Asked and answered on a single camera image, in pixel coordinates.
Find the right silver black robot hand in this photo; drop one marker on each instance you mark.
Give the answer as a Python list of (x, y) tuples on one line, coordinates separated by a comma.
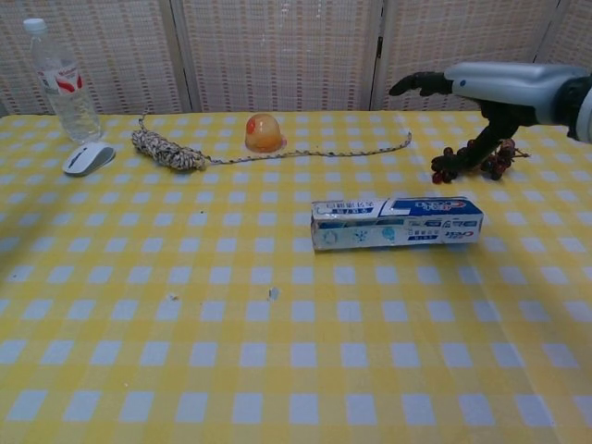
[(509, 85)]

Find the blue white toothpaste box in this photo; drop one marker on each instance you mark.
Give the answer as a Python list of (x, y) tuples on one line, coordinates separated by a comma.
[(398, 224)]

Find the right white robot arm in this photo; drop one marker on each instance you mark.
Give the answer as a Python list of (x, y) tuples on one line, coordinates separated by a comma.
[(583, 111)]

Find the dark red grape bunch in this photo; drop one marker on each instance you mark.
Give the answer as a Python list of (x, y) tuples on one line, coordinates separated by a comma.
[(497, 165)]

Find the bamboo folding screen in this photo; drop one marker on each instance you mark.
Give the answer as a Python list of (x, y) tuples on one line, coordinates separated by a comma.
[(296, 55)]

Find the yellow white checked tablecloth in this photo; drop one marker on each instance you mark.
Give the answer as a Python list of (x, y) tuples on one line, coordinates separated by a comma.
[(296, 324)]

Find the white computer mouse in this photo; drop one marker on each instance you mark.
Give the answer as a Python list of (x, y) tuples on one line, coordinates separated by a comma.
[(88, 159)]

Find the clear plastic water bottle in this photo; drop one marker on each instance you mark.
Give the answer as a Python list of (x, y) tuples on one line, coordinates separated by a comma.
[(69, 97)]

